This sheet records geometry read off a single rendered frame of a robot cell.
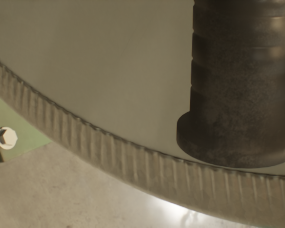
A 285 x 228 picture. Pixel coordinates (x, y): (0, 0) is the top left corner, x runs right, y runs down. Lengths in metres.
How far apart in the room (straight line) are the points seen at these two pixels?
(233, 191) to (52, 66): 0.20
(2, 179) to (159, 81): 0.62
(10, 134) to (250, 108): 0.86
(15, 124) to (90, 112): 0.52
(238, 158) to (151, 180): 0.33
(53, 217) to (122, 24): 0.66
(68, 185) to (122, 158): 0.60
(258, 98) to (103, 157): 0.37
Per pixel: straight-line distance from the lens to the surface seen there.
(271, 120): 0.20
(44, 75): 0.58
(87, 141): 0.56
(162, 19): 0.46
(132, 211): 1.21
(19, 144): 1.06
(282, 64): 0.20
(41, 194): 1.10
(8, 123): 1.06
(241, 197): 0.46
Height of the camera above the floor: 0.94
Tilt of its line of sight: 49 degrees down
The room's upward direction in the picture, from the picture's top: 76 degrees clockwise
